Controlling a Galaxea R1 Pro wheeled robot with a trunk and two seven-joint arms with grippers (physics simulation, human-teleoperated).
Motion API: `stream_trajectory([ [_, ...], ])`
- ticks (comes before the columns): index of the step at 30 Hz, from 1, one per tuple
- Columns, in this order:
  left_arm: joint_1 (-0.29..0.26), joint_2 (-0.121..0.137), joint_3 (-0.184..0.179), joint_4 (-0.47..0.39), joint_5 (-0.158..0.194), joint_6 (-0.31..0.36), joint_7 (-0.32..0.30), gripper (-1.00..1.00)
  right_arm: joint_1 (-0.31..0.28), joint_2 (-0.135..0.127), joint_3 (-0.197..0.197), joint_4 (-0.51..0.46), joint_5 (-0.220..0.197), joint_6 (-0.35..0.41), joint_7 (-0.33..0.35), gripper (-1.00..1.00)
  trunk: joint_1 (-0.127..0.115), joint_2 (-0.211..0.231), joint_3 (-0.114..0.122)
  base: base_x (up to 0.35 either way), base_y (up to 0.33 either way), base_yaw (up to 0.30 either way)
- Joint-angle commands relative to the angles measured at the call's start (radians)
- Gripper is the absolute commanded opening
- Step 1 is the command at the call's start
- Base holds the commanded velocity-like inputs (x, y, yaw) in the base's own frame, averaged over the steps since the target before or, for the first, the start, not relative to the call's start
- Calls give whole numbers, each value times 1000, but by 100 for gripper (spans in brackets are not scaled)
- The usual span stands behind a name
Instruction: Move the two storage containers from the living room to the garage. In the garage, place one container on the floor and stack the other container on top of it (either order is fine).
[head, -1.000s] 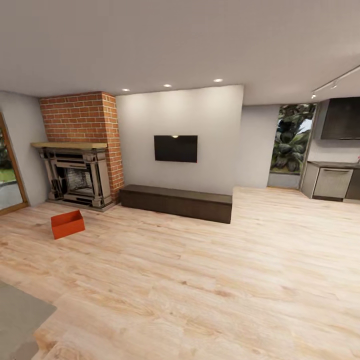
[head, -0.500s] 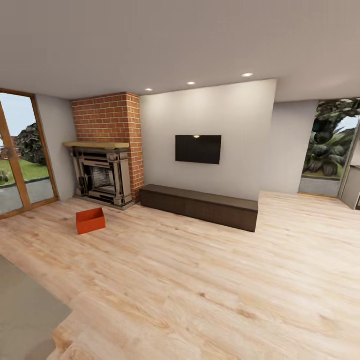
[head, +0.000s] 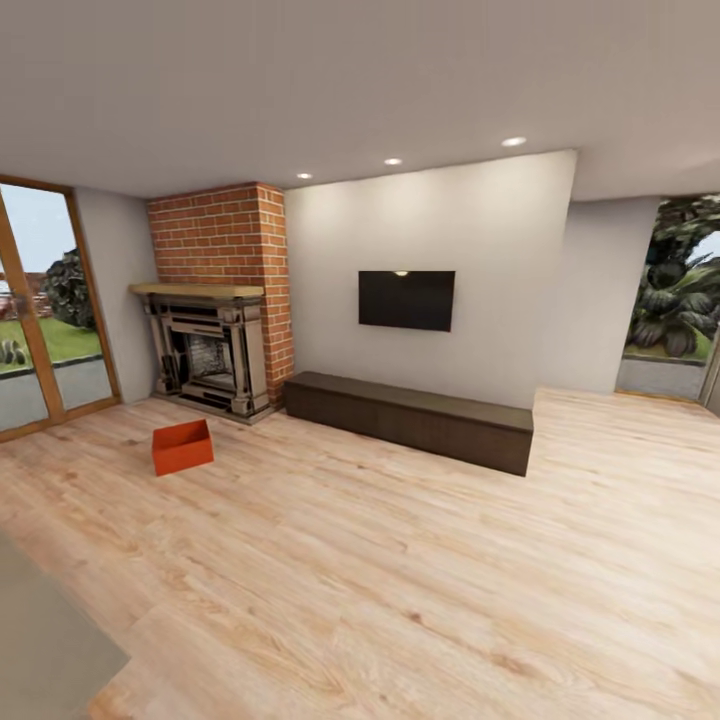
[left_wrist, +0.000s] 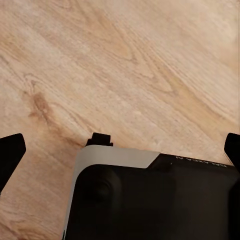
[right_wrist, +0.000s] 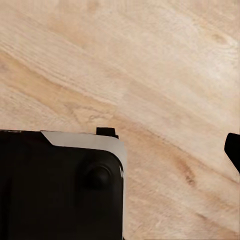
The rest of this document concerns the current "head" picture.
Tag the cabinet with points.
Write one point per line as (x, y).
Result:
(499, 436)

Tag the wall mounted tv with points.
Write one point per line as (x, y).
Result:
(407, 299)

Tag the storage box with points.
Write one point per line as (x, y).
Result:
(181, 447)

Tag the door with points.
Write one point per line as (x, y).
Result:
(55, 362)

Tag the fixed window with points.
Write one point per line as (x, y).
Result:
(675, 326)

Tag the wood fireplace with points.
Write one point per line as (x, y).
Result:
(210, 354)

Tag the coffee table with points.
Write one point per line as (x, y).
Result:
(53, 656)

